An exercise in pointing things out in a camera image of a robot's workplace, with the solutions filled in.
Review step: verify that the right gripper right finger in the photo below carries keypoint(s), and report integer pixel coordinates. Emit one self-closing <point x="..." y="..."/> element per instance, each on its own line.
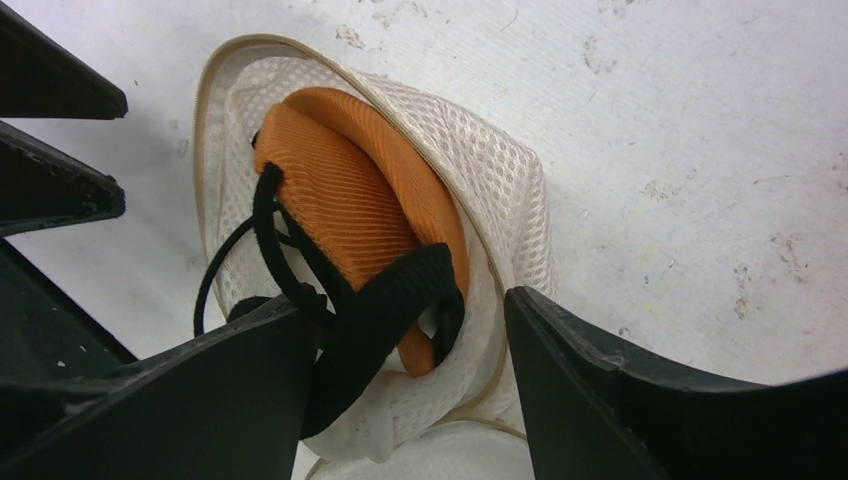
<point x="597" y="406"/>

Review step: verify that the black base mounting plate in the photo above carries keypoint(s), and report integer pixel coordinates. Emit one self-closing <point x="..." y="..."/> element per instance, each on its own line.
<point x="45" y="335"/>

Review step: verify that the round white mesh laundry bag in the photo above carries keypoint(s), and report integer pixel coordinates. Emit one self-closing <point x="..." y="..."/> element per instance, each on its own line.
<point x="463" y="421"/>

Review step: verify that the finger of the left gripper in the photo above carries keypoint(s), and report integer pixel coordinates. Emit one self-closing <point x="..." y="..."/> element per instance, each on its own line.
<point x="41" y="79"/>
<point x="44" y="188"/>

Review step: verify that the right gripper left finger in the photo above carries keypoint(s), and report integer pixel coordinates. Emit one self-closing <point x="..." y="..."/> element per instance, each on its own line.
<point x="227" y="405"/>

